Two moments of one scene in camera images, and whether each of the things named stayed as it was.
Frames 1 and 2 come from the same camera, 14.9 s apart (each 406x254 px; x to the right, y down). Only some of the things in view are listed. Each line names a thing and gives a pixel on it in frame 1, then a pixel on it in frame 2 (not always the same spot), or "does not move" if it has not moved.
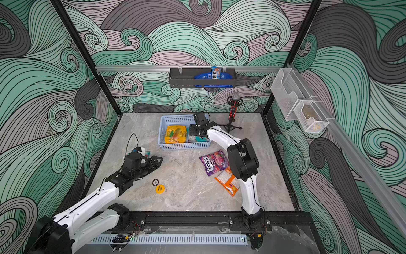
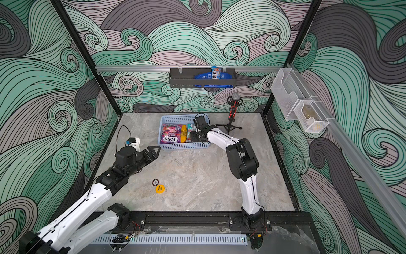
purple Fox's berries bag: [215, 162] -> [171, 134]
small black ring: [155, 182] does not move
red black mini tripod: [234, 100] does not move
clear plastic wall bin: [287, 89] does not move
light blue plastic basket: [183, 120] does not move
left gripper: [154, 162] -> [150, 152]
